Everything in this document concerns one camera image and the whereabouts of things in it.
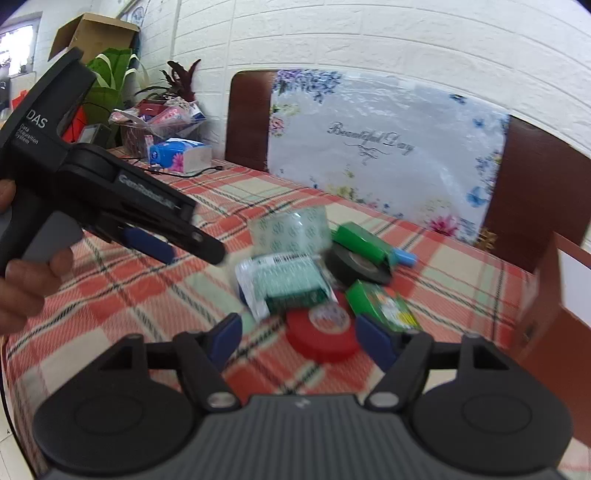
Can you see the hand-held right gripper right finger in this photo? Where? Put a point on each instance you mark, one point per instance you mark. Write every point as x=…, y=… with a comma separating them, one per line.
x=374, y=344

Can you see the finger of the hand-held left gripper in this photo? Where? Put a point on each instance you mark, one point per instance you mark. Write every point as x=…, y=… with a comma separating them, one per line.
x=203, y=247
x=147, y=244

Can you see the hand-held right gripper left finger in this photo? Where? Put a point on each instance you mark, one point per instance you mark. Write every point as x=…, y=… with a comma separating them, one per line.
x=226, y=339

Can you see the red tape roll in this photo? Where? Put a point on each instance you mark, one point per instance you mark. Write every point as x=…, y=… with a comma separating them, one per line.
x=318, y=341

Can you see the person's left hand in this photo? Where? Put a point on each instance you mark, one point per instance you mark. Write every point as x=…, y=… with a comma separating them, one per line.
x=23, y=295

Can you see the red paper bag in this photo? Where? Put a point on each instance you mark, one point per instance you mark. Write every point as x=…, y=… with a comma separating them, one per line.
x=74, y=129

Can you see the green printed box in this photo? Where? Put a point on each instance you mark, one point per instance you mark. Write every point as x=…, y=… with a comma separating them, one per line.
x=378, y=304

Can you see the small black box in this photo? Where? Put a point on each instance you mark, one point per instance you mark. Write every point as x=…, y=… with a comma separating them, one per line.
x=94, y=136

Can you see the checked tablecloth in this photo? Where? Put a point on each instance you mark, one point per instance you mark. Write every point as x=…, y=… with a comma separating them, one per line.
x=138, y=300

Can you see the black tape roll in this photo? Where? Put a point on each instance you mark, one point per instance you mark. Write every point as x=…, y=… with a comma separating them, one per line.
x=341, y=272

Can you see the white green packet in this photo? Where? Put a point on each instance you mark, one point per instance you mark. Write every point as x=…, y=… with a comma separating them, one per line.
x=286, y=281

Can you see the green gift bag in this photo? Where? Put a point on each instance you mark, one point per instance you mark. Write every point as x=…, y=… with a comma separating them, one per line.
x=108, y=92

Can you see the green patterned tape roll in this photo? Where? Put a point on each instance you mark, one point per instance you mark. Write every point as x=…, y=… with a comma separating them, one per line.
x=291, y=228

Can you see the blue cap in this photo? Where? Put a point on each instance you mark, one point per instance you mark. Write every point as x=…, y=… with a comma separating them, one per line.
x=404, y=258

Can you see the plastic-wrapped snack basket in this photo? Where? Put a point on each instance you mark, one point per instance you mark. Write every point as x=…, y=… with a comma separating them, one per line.
x=138, y=134

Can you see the blue tissue pack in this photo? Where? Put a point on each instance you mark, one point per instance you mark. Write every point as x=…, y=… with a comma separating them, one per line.
x=178, y=154

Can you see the plain green box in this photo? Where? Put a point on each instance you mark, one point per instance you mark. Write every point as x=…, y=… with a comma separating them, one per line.
x=360, y=240

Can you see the open cardboard box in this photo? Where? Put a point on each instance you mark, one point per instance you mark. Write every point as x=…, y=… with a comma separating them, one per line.
x=99, y=34

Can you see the brown wooden chair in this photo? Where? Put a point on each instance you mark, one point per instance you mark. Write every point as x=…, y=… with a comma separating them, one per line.
x=247, y=124

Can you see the dark red leaf plant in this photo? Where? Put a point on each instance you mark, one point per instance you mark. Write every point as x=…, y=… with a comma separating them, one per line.
x=182, y=76

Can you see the floral plastic bag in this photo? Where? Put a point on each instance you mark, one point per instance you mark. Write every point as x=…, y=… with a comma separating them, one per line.
x=369, y=184

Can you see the reddish brown box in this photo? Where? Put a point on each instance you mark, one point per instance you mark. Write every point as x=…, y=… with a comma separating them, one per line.
x=549, y=323

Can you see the blue white wall plate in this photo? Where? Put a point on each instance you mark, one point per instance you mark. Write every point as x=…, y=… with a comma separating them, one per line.
x=137, y=11

